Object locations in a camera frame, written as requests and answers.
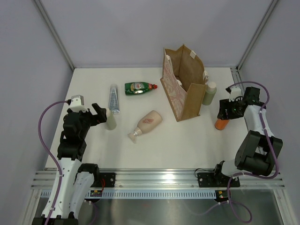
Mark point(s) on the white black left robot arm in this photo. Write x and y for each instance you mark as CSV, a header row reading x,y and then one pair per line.
x,y
73,177

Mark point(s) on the orange bottle with blue cap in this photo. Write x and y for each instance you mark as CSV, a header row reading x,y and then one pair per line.
x,y
221,124

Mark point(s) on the aluminium corner post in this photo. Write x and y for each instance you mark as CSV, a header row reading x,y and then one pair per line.
x,y
263,22
50,26

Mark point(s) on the beige pump lotion bottle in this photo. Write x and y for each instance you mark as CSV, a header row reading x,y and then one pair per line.
x,y
145,125

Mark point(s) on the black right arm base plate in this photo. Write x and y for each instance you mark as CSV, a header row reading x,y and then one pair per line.
x,y
211,180

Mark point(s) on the aluminium front rail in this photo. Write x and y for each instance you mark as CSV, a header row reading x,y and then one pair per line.
x,y
161,179

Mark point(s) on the aluminium right side rail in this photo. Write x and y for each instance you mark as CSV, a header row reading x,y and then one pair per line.
x,y
237,78

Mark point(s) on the aluminium right corner post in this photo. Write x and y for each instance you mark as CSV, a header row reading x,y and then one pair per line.
x,y
263,22

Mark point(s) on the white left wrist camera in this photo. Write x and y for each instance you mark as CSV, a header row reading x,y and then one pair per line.
x,y
77,104

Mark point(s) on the brown canvas bag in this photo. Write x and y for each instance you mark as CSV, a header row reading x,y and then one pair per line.
x,y
184,81

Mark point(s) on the pale green bottle right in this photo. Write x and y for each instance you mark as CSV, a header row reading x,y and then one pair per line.
x,y
210,93

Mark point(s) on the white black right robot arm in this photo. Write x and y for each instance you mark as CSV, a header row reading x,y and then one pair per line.
x,y
258,153

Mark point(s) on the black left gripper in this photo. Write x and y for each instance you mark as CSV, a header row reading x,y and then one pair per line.
x,y
101,115

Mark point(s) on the aluminium rail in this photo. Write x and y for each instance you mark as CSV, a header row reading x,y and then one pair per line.
x,y
237,78
161,179

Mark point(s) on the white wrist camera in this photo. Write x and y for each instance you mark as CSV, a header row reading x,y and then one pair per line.
x,y
235,93
77,104

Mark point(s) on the white slotted cable duct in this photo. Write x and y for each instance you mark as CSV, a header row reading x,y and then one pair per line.
x,y
151,194

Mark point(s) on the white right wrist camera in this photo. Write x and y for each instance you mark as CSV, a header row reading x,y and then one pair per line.
x,y
235,93

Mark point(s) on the pale green bottle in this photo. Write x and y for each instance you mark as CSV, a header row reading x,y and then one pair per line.
x,y
210,93
110,120

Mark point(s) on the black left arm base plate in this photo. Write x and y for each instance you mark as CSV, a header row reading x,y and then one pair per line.
x,y
106,179

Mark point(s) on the aluminium left corner post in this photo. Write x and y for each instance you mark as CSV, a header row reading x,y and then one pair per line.
x,y
50,26

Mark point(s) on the green dish soap bottle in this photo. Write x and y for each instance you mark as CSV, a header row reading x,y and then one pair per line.
x,y
138,88

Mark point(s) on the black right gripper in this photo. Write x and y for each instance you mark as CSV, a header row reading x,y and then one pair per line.
x,y
224,104

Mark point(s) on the pale green bottle left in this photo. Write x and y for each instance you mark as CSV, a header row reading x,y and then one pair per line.
x,y
110,120

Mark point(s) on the silver toothpaste tube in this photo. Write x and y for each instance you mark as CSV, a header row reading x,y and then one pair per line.
x,y
113,103

